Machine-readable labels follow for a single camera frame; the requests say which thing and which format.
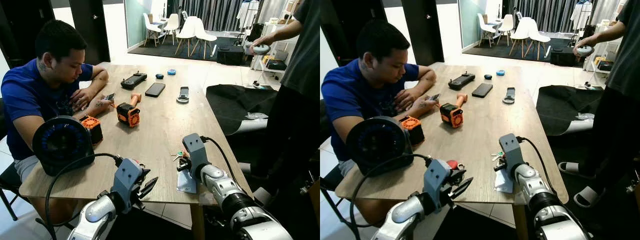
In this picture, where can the light wooden table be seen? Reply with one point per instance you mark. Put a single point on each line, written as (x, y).
(160, 125)
(480, 130)

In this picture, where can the small grey phone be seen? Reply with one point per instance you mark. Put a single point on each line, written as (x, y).
(435, 97)
(110, 96)

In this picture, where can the dark rug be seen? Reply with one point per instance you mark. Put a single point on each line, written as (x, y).
(165, 50)
(500, 51)

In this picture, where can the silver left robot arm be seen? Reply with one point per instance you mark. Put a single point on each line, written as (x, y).
(407, 212)
(97, 212)

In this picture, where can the grey curtain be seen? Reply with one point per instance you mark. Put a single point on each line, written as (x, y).
(555, 12)
(220, 12)

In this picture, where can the white sandal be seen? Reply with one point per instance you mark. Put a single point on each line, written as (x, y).
(247, 169)
(575, 169)
(262, 196)
(590, 197)

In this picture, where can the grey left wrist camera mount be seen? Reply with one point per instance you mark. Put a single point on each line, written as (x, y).
(126, 175)
(436, 180)

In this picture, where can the grey round object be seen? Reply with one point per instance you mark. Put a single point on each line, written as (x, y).
(585, 50)
(260, 49)

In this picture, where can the black door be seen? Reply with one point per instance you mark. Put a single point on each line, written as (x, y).
(422, 35)
(345, 15)
(87, 30)
(25, 20)

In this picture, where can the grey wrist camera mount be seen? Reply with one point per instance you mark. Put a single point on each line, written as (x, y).
(195, 147)
(126, 175)
(510, 147)
(436, 180)

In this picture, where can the black floor cloth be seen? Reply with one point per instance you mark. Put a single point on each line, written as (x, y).
(230, 105)
(560, 107)

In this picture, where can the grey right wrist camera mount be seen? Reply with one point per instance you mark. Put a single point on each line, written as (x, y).
(510, 147)
(195, 147)

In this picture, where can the standing person in dark clothes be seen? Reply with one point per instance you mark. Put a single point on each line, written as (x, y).
(627, 65)
(305, 55)

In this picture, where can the white shelf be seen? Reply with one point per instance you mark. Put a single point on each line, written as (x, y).
(287, 45)
(607, 50)

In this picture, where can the orange black power tool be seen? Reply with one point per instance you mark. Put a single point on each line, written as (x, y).
(127, 114)
(451, 115)

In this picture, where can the white chair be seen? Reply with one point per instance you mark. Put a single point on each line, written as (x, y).
(187, 27)
(202, 32)
(172, 21)
(482, 22)
(536, 32)
(507, 22)
(522, 29)
(148, 22)

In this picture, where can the seated man in blue shirt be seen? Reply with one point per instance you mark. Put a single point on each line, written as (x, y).
(30, 95)
(350, 95)

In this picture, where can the orange black battery block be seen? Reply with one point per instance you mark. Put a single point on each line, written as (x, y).
(415, 132)
(92, 131)

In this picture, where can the keys with green tag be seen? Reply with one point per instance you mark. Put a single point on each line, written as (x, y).
(176, 156)
(496, 156)

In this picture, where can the black box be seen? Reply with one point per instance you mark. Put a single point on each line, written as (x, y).
(562, 56)
(230, 55)

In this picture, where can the black smartphone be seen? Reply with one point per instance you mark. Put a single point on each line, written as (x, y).
(155, 89)
(482, 90)

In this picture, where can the black round fan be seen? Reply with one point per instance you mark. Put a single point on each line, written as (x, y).
(375, 145)
(60, 142)

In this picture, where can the hanging white garment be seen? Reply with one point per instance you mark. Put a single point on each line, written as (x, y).
(581, 15)
(247, 12)

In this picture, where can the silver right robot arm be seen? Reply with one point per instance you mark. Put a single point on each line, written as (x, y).
(531, 184)
(225, 187)

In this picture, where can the black handheld controller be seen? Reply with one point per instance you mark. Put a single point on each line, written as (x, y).
(134, 80)
(461, 81)

